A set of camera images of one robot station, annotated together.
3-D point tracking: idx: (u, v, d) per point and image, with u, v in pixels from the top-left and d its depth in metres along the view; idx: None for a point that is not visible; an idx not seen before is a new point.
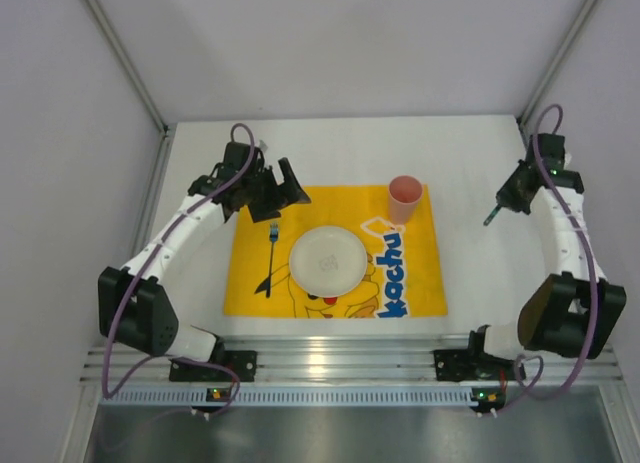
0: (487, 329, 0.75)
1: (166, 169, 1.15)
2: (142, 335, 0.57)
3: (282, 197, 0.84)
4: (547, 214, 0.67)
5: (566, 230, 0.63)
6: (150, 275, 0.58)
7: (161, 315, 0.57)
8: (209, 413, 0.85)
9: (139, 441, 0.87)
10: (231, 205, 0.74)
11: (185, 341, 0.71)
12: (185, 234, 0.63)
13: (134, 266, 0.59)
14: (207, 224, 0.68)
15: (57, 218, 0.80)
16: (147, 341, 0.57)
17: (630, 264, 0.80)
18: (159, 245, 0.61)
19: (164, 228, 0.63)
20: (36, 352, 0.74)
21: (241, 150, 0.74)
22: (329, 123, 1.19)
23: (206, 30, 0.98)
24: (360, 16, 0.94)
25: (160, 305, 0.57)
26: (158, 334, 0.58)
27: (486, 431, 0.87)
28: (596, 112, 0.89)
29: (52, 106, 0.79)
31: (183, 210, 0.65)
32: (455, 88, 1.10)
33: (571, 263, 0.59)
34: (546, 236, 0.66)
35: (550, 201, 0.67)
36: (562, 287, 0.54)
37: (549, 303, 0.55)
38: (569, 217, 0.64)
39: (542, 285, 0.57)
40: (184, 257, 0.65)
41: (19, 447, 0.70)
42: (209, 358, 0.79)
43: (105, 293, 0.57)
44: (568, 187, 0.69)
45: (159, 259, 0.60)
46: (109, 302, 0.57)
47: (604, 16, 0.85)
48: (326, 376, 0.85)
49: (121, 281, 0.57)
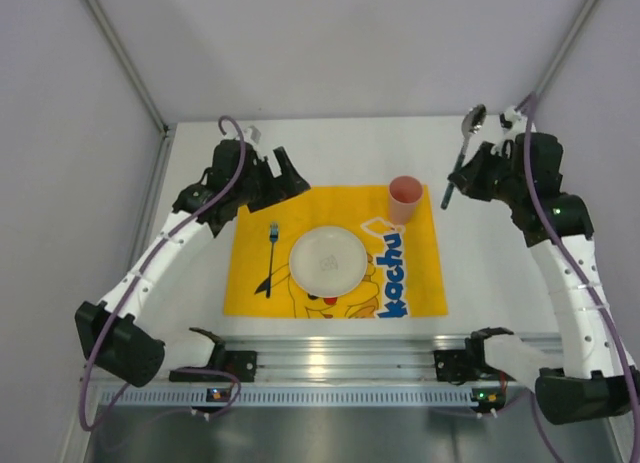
0: (487, 341, 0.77)
1: (166, 169, 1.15)
2: (123, 369, 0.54)
3: (281, 189, 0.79)
4: (558, 278, 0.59)
5: (587, 307, 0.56)
6: (126, 312, 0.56)
7: (142, 349, 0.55)
8: (209, 413, 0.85)
9: (139, 441, 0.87)
10: (221, 219, 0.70)
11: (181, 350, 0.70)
12: (165, 261, 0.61)
13: (111, 302, 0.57)
14: (193, 243, 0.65)
15: (58, 217, 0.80)
16: (129, 375, 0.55)
17: (631, 264, 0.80)
18: (137, 277, 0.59)
19: (145, 255, 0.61)
20: (36, 352, 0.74)
21: (230, 156, 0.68)
22: (329, 122, 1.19)
23: (206, 30, 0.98)
24: (360, 15, 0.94)
25: (141, 338, 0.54)
26: (138, 367, 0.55)
27: (486, 431, 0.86)
28: (597, 112, 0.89)
29: (52, 106, 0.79)
31: (165, 232, 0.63)
32: (455, 88, 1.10)
33: (599, 357, 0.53)
34: (558, 303, 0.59)
35: (562, 268, 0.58)
36: (595, 395, 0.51)
37: (582, 410, 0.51)
38: (588, 289, 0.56)
39: (569, 381, 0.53)
40: (169, 282, 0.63)
41: (19, 447, 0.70)
42: (207, 362, 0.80)
43: (83, 330, 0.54)
44: (576, 235, 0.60)
45: (137, 294, 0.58)
46: (88, 338, 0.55)
47: (605, 15, 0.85)
48: (326, 376, 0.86)
49: (99, 315, 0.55)
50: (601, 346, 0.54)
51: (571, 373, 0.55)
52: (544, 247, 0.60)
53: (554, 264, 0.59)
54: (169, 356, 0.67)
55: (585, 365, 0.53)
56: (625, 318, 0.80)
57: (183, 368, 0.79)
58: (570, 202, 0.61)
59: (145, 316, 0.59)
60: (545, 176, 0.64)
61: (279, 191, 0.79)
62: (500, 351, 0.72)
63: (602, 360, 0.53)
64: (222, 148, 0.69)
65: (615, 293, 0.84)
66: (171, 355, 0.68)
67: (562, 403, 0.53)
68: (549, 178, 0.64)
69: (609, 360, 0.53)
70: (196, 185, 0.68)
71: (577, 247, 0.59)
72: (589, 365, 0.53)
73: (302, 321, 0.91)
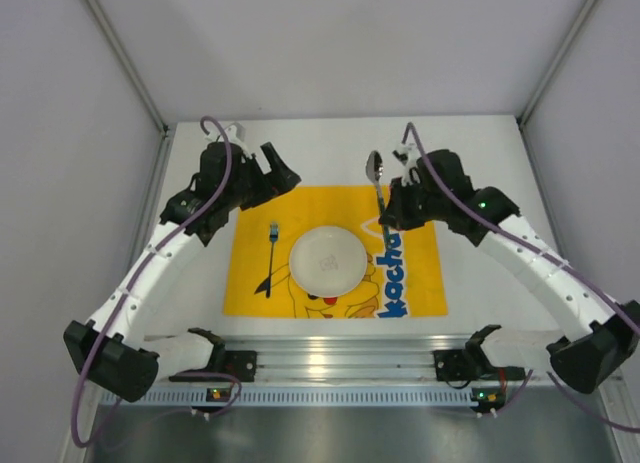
0: (485, 344, 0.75)
1: (165, 169, 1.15)
2: (115, 384, 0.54)
3: (272, 188, 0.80)
4: (516, 259, 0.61)
5: (550, 271, 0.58)
6: (115, 332, 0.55)
7: (134, 363, 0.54)
8: (209, 413, 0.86)
9: (139, 441, 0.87)
10: (211, 227, 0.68)
11: (177, 357, 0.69)
12: (153, 277, 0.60)
13: (99, 322, 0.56)
14: (182, 255, 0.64)
15: (58, 217, 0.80)
16: (122, 389, 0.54)
17: (630, 264, 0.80)
18: (124, 294, 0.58)
19: (132, 272, 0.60)
20: (36, 352, 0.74)
21: (216, 163, 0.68)
22: (329, 123, 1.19)
23: (206, 30, 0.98)
24: (360, 15, 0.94)
25: (132, 354, 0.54)
26: (131, 381, 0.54)
27: (487, 432, 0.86)
28: (596, 112, 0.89)
29: (51, 105, 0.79)
31: (153, 247, 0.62)
32: (455, 88, 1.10)
33: (588, 309, 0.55)
34: (529, 281, 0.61)
35: (511, 248, 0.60)
36: (606, 343, 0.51)
37: (602, 363, 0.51)
38: (543, 255, 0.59)
39: (573, 346, 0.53)
40: (160, 297, 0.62)
41: (19, 447, 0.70)
42: (206, 364, 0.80)
43: (73, 348, 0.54)
44: (508, 216, 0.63)
45: (125, 312, 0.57)
46: (79, 356, 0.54)
47: (604, 15, 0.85)
48: (326, 376, 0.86)
49: (88, 334, 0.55)
50: (583, 299, 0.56)
51: (574, 336, 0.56)
52: (491, 241, 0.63)
53: (504, 249, 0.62)
54: (168, 355, 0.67)
55: (581, 322, 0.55)
56: None
57: (182, 371, 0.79)
58: (490, 194, 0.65)
59: (136, 334, 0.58)
60: (457, 182, 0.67)
61: (271, 189, 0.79)
62: (501, 348, 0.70)
63: (591, 310, 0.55)
64: (208, 156, 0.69)
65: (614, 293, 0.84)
66: (171, 354, 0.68)
67: (582, 367, 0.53)
68: (464, 182, 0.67)
69: (598, 306, 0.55)
70: (184, 194, 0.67)
71: (515, 226, 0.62)
72: (584, 320, 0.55)
73: (302, 321, 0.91)
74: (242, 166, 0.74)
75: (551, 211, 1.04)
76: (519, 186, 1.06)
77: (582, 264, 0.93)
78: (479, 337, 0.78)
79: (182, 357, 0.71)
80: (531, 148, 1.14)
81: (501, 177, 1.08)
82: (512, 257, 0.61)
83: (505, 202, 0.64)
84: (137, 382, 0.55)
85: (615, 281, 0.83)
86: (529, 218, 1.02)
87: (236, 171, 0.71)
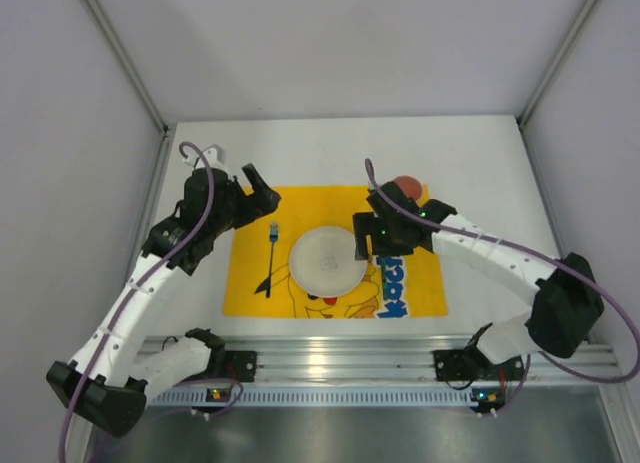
0: (480, 344, 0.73)
1: (165, 169, 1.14)
2: (101, 421, 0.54)
3: (256, 208, 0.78)
4: (462, 249, 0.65)
5: (490, 250, 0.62)
6: (98, 374, 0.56)
7: (119, 401, 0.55)
8: (209, 413, 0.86)
9: (139, 441, 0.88)
10: (194, 258, 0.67)
11: (171, 375, 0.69)
12: (136, 313, 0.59)
13: (82, 362, 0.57)
14: (167, 287, 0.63)
15: (58, 217, 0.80)
16: (107, 425, 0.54)
17: (631, 265, 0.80)
18: (106, 335, 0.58)
19: (114, 308, 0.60)
20: (36, 351, 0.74)
21: (200, 191, 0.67)
22: (328, 122, 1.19)
23: (206, 30, 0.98)
24: (359, 15, 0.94)
25: (116, 393, 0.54)
26: (117, 420, 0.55)
27: (486, 431, 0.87)
28: (595, 112, 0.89)
29: (50, 105, 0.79)
31: (135, 282, 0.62)
32: (455, 88, 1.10)
33: (533, 270, 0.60)
34: (482, 266, 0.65)
35: (454, 240, 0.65)
36: (558, 296, 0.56)
37: (557, 310, 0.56)
38: (481, 239, 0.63)
39: (537, 311, 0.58)
40: (147, 329, 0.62)
41: (21, 447, 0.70)
42: (204, 367, 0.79)
43: (58, 390, 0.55)
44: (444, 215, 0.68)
45: (107, 352, 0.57)
46: (65, 396, 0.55)
47: (604, 15, 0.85)
48: (326, 376, 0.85)
49: (72, 375, 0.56)
50: (527, 263, 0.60)
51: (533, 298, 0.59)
52: (438, 240, 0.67)
53: (447, 242, 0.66)
54: (158, 366, 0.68)
55: (530, 282, 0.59)
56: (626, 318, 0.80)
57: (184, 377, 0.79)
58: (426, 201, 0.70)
59: (121, 372, 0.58)
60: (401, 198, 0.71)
61: (254, 210, 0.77)
62: (495, 339, 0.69)
63: (537, 270, 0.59)
64: (192, 183, 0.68)
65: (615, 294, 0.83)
66: (161, 366, 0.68)
67: (547, 321, 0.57)
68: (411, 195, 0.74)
69: (541, 264, 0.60)
70: (167, 223, 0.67)
71: (455, 222, 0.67)
72: (531, 280, 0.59)
73: (302, 321, 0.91)
74: (226, 191, 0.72)
75: (551, 212, 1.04)
76: (519, 186, 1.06)
77: None
78: (475, 338, 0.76)
79: (178, 368, 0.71)
80: (531, 148, 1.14)
81: (502, 177, 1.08)
82: (454, 247, 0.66)
83: (443, 208, 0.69)
84: (122, 421, 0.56)
85: (614, 282, 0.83)
86: (529, 218, 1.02)
87: (221, 197, 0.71)
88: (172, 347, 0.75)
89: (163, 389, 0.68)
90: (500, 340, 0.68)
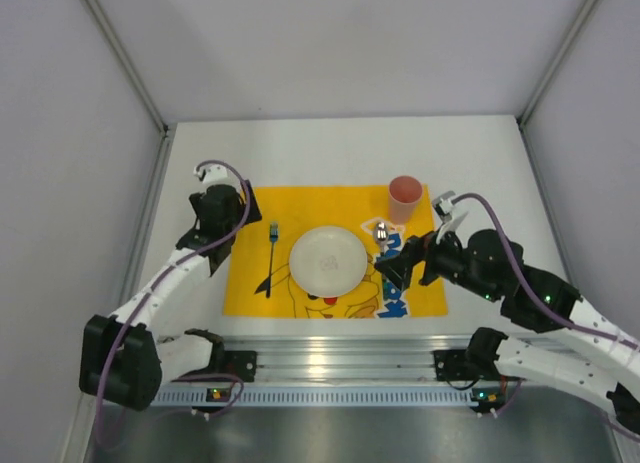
0: (498, 363, 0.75)
1: (166, 169, 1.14)
2: (132, 375, 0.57)
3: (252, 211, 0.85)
4: (594, 350, 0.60)
5: (626, 358, 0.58)
6: (139, 322, 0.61)
7: (150, 357, 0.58)
8: (208, 413, 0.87)
9: (138, 441, 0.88)
10: (217, 258, 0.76)
11: (174, 370, 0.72)
12: (173, 283, 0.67)
13: (122, 316, 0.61)
14: (197, 273, 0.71)
15: (58, 217, 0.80)
16: (134, 382, 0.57)
17: (631, 266, 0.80)
18: (147, 294, 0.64)
19: (153, 277, 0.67)
20: (36, 351, 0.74)
21: (218, 204, 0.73)
22: (327, 123, 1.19)
23: (205, 30, 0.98)
24: (359, 15, 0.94)
25: (152, 345, 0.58)
26: (140, 386, 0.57)
27: (486, 431, 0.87)
28: (595, 112, 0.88)
29: (51, 105, 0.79)
31: (172, 261, 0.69)
32: (455, 87, 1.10)
33: None
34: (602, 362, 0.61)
35: (588, 340, 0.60)
36: None
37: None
38: (620, 343, 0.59)
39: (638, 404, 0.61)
40: (173, 302, 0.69)
41: (20, 447, 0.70)
42: (206, 364, 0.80)
43: (90, 340, 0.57)
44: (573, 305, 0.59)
45: (148, 308, 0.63)
46: (97, 347, 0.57)
47: (604, 15, 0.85)
48: (326, 376, 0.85)
49: (111, 325, 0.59)
50: None
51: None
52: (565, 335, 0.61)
53: (577, 339, 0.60)
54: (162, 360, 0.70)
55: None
56: (628, 317, 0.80)
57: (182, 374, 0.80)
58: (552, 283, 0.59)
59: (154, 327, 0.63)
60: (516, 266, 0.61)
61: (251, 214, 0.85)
62: (526, 368, 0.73)
63: None
64: (209, 198, 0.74)
65: (616, 295, 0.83)
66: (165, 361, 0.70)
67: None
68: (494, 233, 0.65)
69: None
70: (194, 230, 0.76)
71: (585, 315, 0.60)
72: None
73: (302, 321, 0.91)
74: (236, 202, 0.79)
75: (552, 212, 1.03)
76: (519, 187, 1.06)
77: (583, 265, 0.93)
78: (480, 347, 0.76)
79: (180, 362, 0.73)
80: (531, 148, 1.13)
81: (502, 177, 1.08)
82: (583, 344, 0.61)
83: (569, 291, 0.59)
84: (143, 390, 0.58)
85: (615, 282, 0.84)
86: (529, 218, 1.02)
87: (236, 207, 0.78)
88: (177, 340, 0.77)
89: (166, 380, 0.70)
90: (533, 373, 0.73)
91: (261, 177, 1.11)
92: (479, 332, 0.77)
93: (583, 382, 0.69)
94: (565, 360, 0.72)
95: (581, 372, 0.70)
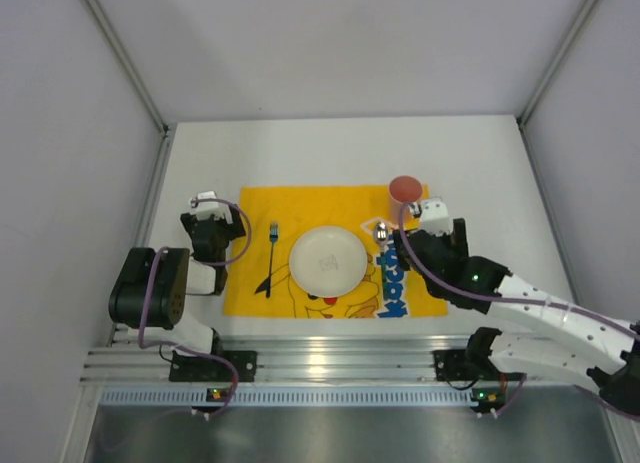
0: (493, 356, 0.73)
1: (165, 169, 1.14)
2: (168, 276, 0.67)
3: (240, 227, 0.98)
4: (527, 318, 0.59)
5: (560, 320, 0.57)
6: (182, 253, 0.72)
7: (183, 270, 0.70)
8: (209, 413, 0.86)
9: (139, 441, 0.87)
10: (221, 277, 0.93)
11: (186, 332, 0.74)
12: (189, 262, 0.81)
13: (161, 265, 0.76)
14: (206, 274, 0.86)
15: (58, 217, 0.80)
16: (170, 281, 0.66)
17: (631, 266, 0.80)
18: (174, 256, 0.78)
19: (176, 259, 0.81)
20: (34, 350, 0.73)
21: (205, 242, 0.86)
22: (326, 123, 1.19)
23: (205, 30, 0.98)
24: (358, 15, 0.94)
25: (186, 261, 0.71)
26: (172, 292, 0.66)
27: (487, 431, 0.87)
28: (595, 111, 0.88)
29: (51, 106, 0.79)
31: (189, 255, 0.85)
32: (455, 88, 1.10)
33: (611, 343, 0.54)
34: (549, 332, 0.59)
35: (518, 308, 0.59)
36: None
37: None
38: (548, 305, 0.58)
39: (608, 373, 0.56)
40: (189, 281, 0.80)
41: (20, 446, 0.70)
42: (210, 348, 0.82)
43: (133, 262, 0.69)
44: (497, 278, 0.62)
45: None
46: (139, 265, 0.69)
47: (603, 15, 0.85)
48: (326, 376, 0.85)
49: (148, 253, 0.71)
50: (603, 333, 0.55)
51: (612, 369, 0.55)
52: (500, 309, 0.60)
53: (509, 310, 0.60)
54: (172, 332, 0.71)
55: (613, 358, 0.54)
56: (627, 318, 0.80)
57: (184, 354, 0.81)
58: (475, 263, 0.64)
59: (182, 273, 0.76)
60: (444, 260, 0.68)
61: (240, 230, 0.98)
62: (518, 360, 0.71)
63: (616, 343, 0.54)
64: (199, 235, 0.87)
65: (616, 294, 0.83)
66: (177, 331, 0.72)
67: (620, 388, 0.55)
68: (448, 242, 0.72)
69: (620, 337, 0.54)
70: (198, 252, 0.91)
71: (510, 286, 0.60)
72: (614, 354, 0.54)
73: (302, 321, 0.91)
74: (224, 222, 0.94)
75: (551, 212, 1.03)
76: (519, 187, 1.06)
77: (583, 265, 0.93)
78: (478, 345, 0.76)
79: (191, 329, 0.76)
80: (531, 148, 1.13)
81: (502, 177, 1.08)
82: (517, 314, 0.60)
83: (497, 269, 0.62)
84: (173, 297, 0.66)
85: (614, 283, 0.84)
86: (529, 218, 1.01)
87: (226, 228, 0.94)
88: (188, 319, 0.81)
89: (175, 339, 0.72)
90: (526, 363, 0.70)
91: (261, 177, 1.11)
92: (479, 331, 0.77)
93: (566, 364, 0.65)
94: (549, 347, 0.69)
95: (564, 354, 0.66)
